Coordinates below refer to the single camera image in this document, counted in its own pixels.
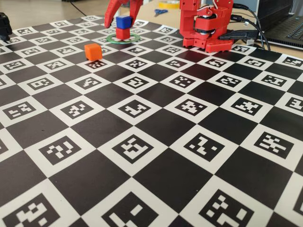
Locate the black cable with plug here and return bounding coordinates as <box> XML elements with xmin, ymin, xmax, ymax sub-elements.
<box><xmin>231</xmin><ymin>14</ymin><xmax>266</xmax><ymax>49</ymax></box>
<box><xmin>233</xmin><ymin>3</ymin><xmax>272</xmax><ymax>51</ymax></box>

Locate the yellow tape roll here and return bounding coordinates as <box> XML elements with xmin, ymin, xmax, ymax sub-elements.
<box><xmin>158</xmin><ymin>0</ymin><xmax>180</xmax><ymax>9</ymax></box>

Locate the green ring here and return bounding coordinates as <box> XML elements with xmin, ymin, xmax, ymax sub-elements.
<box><xmin>106</xmin><ymin>32</ymin><xmax>141</xmax><ymax>45</ymax></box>

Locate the orange cube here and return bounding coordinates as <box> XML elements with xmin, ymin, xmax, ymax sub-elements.
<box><xmin>84</xmin><ymin>43</ymin><xmax>103</xmax><ymax>61</ymax></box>

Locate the black camera holder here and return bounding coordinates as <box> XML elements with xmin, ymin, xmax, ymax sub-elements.
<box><xmin>0</xmin><ymin>12</ymin><xmax>13</xmax><ymax>43</ymax></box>

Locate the black white marker board mat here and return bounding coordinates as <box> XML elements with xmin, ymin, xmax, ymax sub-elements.
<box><xmin>0</xmin><ymin>14</ymin><xmax>303</xmax><ymax>227</ymax></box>

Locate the black laptop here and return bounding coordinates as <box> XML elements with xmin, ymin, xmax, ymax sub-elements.
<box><xmin>257</xmin><ymin>0</ymin><xmax>303</xmax><ymax>50</ymax></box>

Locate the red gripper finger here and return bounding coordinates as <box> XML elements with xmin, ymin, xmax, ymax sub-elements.
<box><xmin>129</xmin><ymin>0</ymin><xmax>144</xmax><ymax>26</ymax></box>
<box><xmin>104</xmin><ymin>0</ymin><xmax>127</xmax><ymax>29</ymax></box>

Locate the flat black power connector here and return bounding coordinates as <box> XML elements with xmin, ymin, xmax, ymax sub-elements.
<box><xmin>219</xmin><ymin>29</ymin><xmax>258</xmax><ymax>41</ymax></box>

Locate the red cube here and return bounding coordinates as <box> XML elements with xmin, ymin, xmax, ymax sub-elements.
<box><xmin>116</xmin><ymin>27</ymin><xmax>131</xmax><ymax>40</ymax></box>

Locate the blue cube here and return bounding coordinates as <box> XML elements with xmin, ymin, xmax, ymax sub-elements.
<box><xmin>116</xmin><ymin>15</ymin><xmax>133</xmax><ymax>29</ymax></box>

